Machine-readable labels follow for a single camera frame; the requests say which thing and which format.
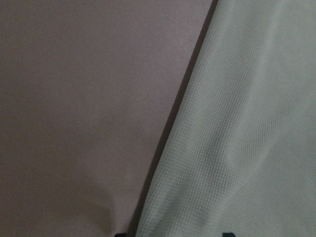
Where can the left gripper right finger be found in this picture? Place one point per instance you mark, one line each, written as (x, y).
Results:
(230, 234)

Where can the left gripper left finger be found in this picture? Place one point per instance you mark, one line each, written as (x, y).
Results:
(121, 235)

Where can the olive green t-shirt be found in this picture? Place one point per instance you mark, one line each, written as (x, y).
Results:
(241, 155)

